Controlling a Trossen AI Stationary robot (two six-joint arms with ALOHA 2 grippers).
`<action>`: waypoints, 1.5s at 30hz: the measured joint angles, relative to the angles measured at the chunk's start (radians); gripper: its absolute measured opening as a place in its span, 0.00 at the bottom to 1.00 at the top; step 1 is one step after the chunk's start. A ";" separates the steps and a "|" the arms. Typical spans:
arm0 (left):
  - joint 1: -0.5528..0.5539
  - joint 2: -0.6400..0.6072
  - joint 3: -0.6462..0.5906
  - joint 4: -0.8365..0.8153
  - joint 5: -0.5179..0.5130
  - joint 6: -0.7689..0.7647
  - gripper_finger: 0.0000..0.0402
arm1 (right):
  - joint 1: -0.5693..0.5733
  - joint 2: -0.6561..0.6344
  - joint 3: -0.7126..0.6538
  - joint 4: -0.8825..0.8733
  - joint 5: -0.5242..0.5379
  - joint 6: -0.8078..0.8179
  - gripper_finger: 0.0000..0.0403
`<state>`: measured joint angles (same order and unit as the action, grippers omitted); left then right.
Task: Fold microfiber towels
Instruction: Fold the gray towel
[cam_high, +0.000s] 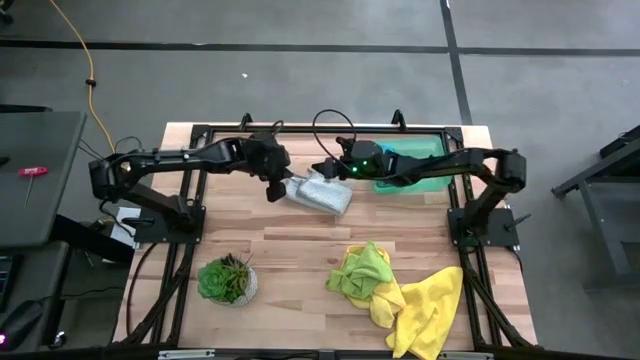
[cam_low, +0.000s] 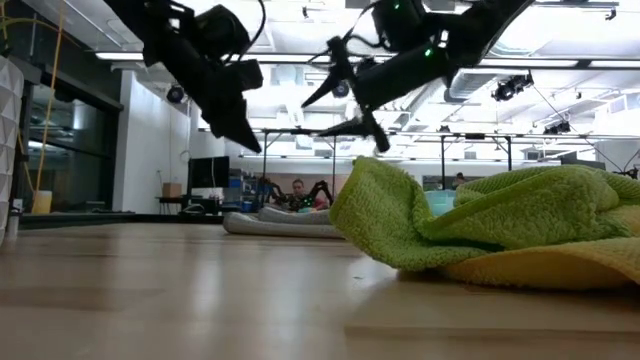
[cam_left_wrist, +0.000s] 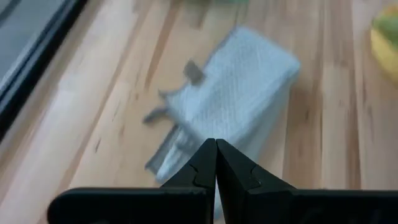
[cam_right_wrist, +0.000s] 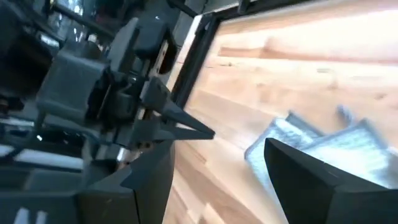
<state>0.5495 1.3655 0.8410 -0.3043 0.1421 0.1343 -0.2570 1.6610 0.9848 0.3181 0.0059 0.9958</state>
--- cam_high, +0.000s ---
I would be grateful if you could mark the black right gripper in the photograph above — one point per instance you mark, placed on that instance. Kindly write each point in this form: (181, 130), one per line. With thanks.
(365, 171)

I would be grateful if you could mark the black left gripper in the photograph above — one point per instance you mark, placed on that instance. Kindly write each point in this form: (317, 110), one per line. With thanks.
(272, 170)

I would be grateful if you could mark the white microfiber towel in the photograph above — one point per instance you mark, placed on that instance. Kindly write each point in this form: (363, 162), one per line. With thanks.
(320, 197)

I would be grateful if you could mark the teal microfiber towel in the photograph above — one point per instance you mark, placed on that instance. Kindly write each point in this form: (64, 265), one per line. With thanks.
(391, 148)

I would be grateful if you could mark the green microfiber towel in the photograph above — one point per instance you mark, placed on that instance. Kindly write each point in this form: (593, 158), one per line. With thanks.
(362, 272)

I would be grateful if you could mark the yellow microfiber towel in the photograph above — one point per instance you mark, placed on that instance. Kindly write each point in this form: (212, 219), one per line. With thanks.
(430, 310)
(385, 307)

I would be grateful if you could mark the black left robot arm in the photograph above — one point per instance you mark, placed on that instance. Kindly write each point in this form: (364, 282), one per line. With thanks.
(165, 157)

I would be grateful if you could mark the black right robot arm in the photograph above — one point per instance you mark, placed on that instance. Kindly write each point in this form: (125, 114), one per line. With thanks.
(450, 162)

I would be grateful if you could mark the translucent teal plastic bin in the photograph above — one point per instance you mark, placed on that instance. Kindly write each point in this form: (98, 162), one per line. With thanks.
(425, 146)

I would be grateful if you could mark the green succulent plant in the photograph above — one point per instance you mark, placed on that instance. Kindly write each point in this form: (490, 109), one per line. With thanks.
(220, 280)

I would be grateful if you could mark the white faceted plant pot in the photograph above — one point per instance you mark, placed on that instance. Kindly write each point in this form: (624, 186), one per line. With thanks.
(250, 292)

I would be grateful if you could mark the white paper sheet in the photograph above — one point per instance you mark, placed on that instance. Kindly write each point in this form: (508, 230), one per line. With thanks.
(120, 232)

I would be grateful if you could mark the dark grey side desk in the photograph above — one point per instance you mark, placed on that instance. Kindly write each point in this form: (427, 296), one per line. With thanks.
(40, 175)

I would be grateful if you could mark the black metal cart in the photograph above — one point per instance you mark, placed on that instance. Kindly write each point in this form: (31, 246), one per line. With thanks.
(602, 225)

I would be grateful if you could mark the black computer mouse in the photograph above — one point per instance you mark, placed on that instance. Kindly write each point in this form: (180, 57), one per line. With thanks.
(20, 320)

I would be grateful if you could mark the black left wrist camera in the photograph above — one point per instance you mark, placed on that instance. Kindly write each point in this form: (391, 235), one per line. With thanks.
(265, 145)

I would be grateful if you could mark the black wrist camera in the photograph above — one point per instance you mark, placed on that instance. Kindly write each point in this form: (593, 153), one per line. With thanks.
(265, 145)
(367, 151)

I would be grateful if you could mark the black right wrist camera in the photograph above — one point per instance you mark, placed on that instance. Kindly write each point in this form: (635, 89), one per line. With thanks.
(367, 151)

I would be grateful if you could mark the black metal table frame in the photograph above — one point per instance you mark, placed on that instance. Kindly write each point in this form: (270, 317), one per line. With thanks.
(225, 130)

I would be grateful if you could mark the silver metal table bracket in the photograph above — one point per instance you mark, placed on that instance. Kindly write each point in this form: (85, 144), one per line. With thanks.
(465, 356)
(186, 354)

